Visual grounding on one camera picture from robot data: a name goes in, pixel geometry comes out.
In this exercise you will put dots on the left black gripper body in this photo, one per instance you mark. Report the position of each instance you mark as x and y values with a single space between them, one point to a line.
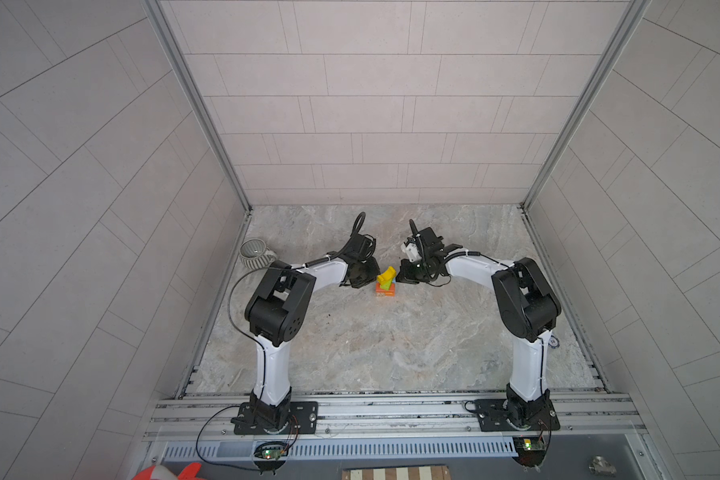
365 272

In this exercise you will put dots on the small metal clamp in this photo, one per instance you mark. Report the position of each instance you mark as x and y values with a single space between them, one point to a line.
599 466

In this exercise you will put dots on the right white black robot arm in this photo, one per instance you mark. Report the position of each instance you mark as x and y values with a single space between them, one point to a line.
527 305

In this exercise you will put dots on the grey ribbed ceramic mug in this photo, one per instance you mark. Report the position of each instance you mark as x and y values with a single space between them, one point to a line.
255 254

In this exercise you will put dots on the grey slotted cable duct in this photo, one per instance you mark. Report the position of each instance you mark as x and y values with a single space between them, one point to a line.
344 449

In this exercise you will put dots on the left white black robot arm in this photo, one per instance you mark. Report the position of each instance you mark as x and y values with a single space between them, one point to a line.
276 313

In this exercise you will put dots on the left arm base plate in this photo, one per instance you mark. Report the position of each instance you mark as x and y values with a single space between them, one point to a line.
300 417

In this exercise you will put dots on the right green circuit board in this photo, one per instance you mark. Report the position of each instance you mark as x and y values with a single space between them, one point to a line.
531 451

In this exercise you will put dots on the aluminium mounting rail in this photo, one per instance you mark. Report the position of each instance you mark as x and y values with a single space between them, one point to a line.
428 415

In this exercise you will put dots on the red wood block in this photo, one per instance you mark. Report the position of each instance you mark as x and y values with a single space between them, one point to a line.
381 293

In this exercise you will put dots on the left green circuit board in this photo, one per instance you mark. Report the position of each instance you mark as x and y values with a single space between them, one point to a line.
270 452

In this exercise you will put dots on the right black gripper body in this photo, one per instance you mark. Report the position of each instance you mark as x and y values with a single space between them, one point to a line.
416 270

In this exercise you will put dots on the green circuit board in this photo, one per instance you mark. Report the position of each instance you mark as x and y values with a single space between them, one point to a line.
270 452
531 451

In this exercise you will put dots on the red white object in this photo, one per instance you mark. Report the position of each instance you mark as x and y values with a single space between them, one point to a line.
161 472

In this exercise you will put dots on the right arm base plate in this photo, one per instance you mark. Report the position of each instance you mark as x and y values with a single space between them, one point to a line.
494 416

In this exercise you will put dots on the striped wood board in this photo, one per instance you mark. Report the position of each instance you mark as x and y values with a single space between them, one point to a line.
434 472

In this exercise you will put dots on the yellow arch wood block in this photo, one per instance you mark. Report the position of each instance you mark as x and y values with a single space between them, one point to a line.
387 276

